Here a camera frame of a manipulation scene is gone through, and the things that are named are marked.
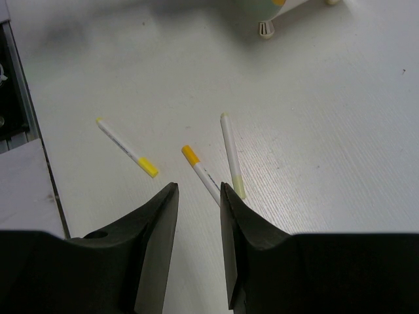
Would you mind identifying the cream round drawer organizer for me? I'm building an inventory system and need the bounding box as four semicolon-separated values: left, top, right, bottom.
255;0;343;41

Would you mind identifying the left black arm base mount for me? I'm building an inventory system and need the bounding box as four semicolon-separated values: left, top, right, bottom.
1;21;42;153

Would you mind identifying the white pen orange-yellow cap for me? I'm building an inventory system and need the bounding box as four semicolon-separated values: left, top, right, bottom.
181;145;220;206

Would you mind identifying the white pen pale yellow cap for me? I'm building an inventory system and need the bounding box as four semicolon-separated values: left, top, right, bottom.
220;113;246;200

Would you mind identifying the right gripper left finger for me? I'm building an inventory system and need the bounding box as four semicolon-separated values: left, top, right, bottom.
1;183;179;313

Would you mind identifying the grey-green organizer bottom drawer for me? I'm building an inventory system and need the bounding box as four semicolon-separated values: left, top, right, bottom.
237;0;283;21

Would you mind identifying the yellow organizer drawer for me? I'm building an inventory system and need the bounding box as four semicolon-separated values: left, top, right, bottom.
272;0;286;6

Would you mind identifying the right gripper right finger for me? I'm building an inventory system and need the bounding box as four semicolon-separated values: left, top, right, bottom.
220;184;418;313

